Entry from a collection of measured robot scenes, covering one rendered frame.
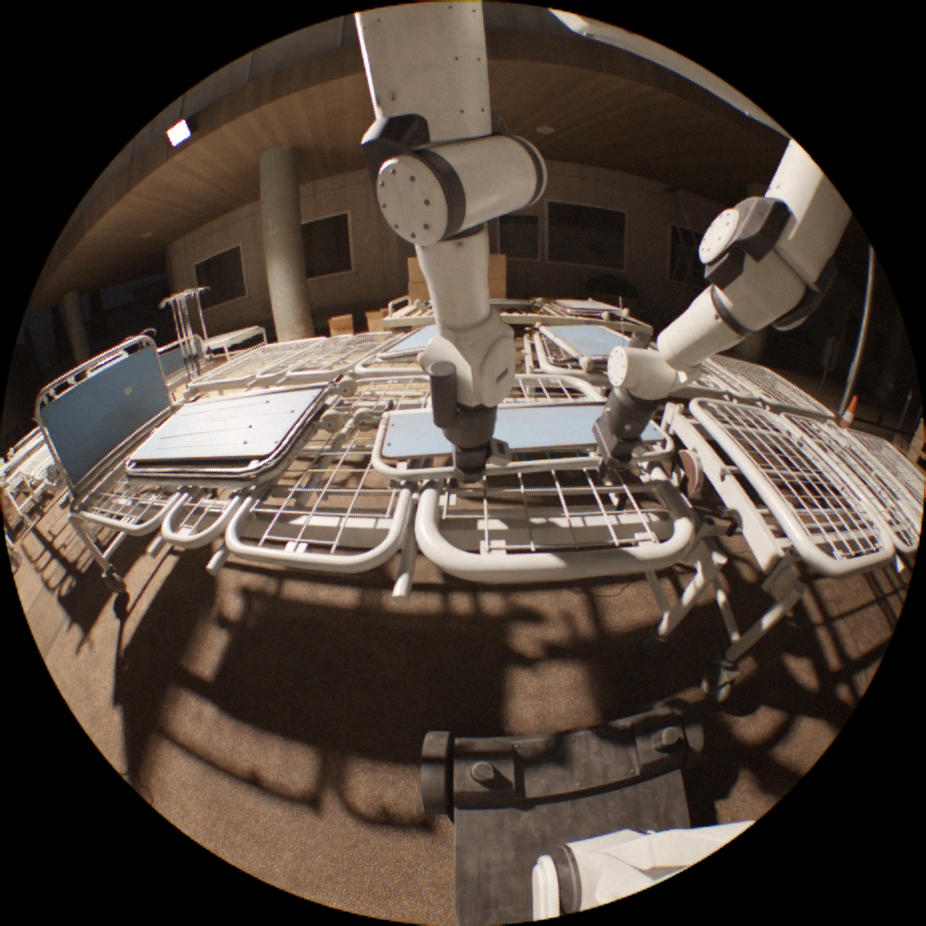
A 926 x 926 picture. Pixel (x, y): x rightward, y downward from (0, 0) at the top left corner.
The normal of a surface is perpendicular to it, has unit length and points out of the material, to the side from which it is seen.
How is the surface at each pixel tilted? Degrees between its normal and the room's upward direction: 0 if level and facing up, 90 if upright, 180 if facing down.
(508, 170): 90
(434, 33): 118
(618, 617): 0
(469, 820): 0
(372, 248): 90
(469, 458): 111
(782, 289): 90
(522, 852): 0
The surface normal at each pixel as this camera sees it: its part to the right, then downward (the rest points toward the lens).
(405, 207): -0.70, 0.66
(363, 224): -0.04, 0.55
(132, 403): 1.00, 0.00
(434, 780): 0.00, -0.70
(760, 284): -0.33, 0.53
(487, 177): 0.64, 0.40
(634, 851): -0.03, -0.91
